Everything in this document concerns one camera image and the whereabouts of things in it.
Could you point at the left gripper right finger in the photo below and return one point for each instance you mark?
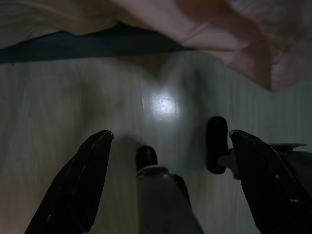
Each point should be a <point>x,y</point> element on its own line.
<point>270,190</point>

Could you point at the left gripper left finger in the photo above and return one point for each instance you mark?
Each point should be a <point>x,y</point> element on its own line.
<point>70,192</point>

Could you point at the pink patterned pillow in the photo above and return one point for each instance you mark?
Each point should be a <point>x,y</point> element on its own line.
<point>231,29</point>

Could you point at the silver robot left leg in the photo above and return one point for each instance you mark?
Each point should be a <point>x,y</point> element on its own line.
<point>163,202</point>

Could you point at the white plastic-wrapped mattress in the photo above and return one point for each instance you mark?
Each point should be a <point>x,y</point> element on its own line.
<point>48,17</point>

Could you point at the dark blue bed frame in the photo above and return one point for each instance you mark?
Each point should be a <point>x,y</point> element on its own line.
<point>97,46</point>

